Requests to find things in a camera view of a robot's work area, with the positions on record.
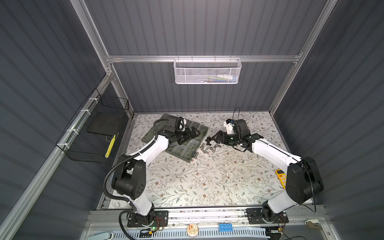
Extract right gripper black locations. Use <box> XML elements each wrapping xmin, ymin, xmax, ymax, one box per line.
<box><xmin>212</xmin><ymin>131</ymin><xmax>241</xmax><ymax>146</ymax></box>

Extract green compartment organizer box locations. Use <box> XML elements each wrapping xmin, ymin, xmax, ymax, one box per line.
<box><xmin>142</xmin><ymin>114</ymin><xmax>209</xmax><ymax>163</ymax></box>

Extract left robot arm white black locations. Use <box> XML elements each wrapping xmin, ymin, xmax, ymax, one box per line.
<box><xmin>103</xmin><ymin>116</ymin><xmax>201</xmax><ymax>217</ymax></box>

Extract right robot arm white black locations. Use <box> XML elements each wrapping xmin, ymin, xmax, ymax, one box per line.
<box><xmin>206</xmin><ymin>119</ymin><xmax>324</xmax><ymax>223</ymax></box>

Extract markers in white basket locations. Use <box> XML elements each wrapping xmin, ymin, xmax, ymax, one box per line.
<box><xmin>199</xmin><ymin>75</ymin><xmax>238</xmax><ymax>84</ymax></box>

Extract yellow calculator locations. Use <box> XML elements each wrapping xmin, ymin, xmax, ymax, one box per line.
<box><xmin>275</xmin><ymin>169</ymin><xmax>287</xmax><ymax>189</ymax></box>

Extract blue toy brick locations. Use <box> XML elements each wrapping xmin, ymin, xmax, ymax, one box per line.
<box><xmin>219</xmin><ymin>223</ymin><xmax>233</xmax><ymax>233</ymax></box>

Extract yellow marker in black basket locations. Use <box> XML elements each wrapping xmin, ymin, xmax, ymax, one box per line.
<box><xmin>105</xmin><ymin>135</ymin><xmax>117</xmax><ymax>159</ymax></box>

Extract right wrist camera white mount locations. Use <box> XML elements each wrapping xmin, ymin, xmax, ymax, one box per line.
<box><xmin>225</xmin><ymin>119</ymin><xmax>235</xmax><ymax>135</ymax></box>

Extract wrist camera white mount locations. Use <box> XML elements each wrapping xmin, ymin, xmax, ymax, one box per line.
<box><xmin>178</xmin><ymin>118</ymin><xmax>187</xmax><ymax>132</ymax></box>
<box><xmin>225</xmin><ymin>119</ymin><xmax>235</xmax><ymax>135</ymax></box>

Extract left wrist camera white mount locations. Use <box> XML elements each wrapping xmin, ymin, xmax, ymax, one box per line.
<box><xmin>178</xmin><ymin>118</ymin><xmax>187</xmax><ymax>132</ymax></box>

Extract white wire mesh basket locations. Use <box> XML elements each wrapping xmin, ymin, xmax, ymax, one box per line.
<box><xmin>173</xmin><ymin>57</ymin><xmax>242</xmax><ymax>85</ymax></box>

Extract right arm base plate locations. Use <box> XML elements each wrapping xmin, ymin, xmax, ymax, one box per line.
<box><xmin>245</xmin><ymin>208</ymin><xmax>289</xmax><ymax>224</ymax></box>

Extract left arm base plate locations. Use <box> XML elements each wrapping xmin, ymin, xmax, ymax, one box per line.
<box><xmin>127</xmin><ymin>210</ymin><xmax>169</xmax><ymax>228</ymax></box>

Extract black wire mesh basket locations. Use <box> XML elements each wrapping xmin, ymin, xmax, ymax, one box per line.
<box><xmin>57</xmin><ymin>90</ymin><xmax>130</xmax><ymax>164</ymax></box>

